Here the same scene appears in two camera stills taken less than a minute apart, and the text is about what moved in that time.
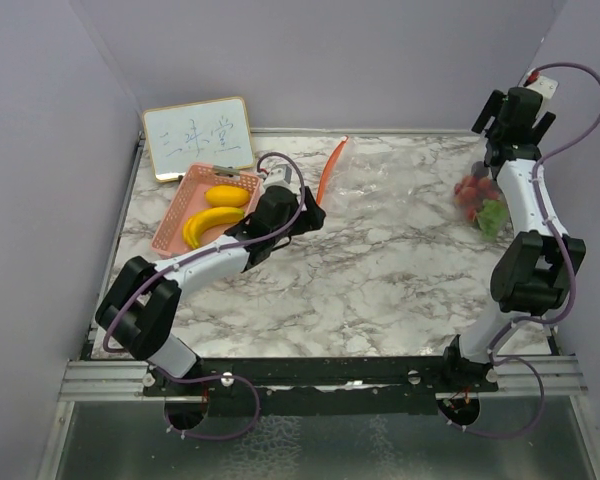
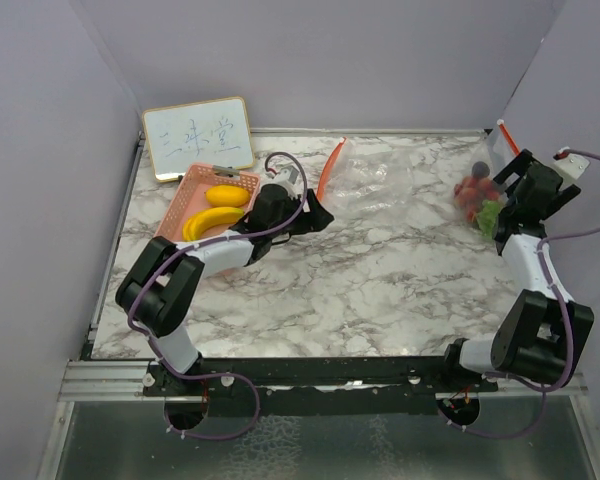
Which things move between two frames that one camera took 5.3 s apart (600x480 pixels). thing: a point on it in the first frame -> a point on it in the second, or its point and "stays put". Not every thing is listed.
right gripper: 493,108 -> 520,167
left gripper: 309,219 stays put
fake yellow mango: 227,196 stays put
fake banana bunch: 196,223 stays put
